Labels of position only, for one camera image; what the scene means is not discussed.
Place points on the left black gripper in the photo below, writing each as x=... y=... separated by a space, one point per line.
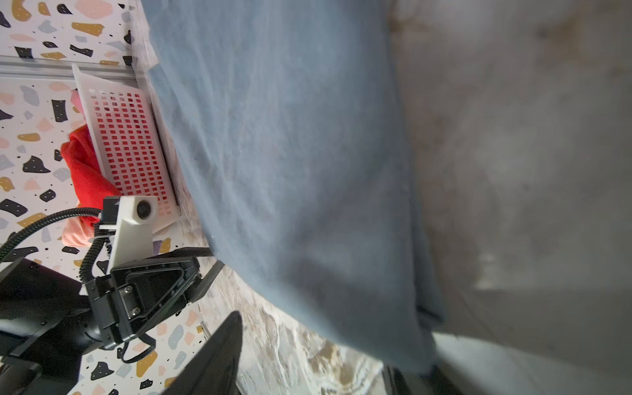
x=137 y=296

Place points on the dusty pink t-shirt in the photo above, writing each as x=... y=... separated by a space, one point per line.
x=76 y=101

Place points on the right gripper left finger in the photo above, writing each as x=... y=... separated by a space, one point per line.
x=214 y=370

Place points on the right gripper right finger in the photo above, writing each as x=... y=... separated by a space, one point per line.
x=435 y=383

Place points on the white laundry basket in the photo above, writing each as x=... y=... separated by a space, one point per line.
x=127 y=143

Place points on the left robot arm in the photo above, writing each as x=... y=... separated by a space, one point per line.
x=50 y=321

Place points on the red t-shirt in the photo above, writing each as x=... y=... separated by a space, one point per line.
x=91 y=187

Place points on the peach t-shirt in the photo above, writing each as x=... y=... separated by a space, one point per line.
x=77 y=233

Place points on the grey t-shirt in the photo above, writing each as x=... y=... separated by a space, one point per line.
x=288 y=125

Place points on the left corner aluminium post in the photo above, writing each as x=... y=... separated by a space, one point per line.
x=41 y=69

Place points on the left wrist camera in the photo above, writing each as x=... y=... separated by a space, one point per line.
x=132 y=220

